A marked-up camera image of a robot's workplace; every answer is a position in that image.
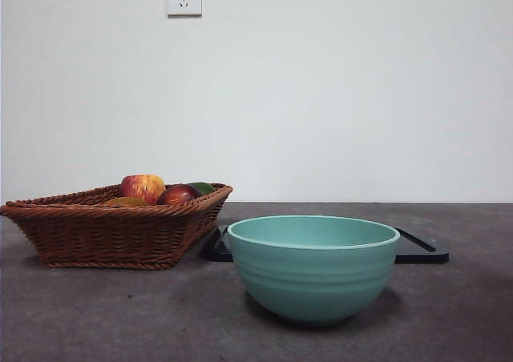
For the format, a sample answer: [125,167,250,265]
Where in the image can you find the red and yellow apple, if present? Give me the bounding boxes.
[119,173,167,205]

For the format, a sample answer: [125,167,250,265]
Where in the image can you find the green fruit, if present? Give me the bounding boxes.
[188,181,216,197]

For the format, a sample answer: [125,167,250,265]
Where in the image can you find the teal ribbed bowl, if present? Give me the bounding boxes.
[227,215,401,326]

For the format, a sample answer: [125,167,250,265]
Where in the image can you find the dark red apple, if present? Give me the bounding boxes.
[156,183,202,206]

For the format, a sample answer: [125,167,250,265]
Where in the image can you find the dark green rectangular tray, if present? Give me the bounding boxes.
[206,224,450,264]

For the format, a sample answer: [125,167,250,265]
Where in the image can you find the brown wicker basket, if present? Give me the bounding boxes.
[0,182,234,271]

